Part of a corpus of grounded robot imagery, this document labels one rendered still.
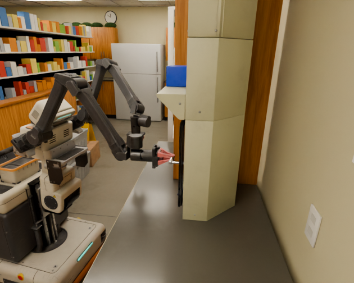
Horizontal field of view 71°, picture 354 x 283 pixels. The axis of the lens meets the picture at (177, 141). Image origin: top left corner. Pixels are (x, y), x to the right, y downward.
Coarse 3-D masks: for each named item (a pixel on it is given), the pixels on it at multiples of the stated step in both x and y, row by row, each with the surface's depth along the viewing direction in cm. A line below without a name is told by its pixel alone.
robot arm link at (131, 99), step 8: (104, 64) 156; (112, 64) 156; (112, 72) 156; (120, 72) 156; (120, 80) 152; (120, 88) 152; (128, 88) 150; (128, 96) 148; (136, 96) 150; (136, 104) 144; (136, 112) 147
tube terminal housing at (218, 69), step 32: (192, 64) 89; (224, 64) 91; (192, 96) 93; (224, 96) 96; (192, 128) 98; (224, 128) 101; (192, 160) 102; (224, 160) 108; (192, 192) 108; (224, 192) 115
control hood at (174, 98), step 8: (168, 88) 108; (176, 88) 109; (184, 88) 109; (160, 96) 95; (168, 96) 94; (176, 96) 94; (184, 96) 94; (168, 104) 96; (176, 104) 95; (184, 104) 95; (176, 112) 96; (184, 112) 96
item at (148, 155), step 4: (156, 144) 116; (152, 148) 111; (144, 152) 114; (148, 152) 114; (152, 152) 112; (144, 156) 113; (148, 156) 113; (152, 156) 112; (144, 160) 114; (148, 160) 114; (152, 160) 113; (152, 164) 114
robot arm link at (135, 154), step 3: (132, 150) 115; (135, 150) 115; (138, 150) 115; (141, 150) 115; (132, 153) 114; (135, 153) 114; (138, 153) 114; (132, 156) 114; (135, 156) 114; (138, 156) 114; (141, 156) 115; (132, 159) 115; (135, 159) 115; (138, 159) 115
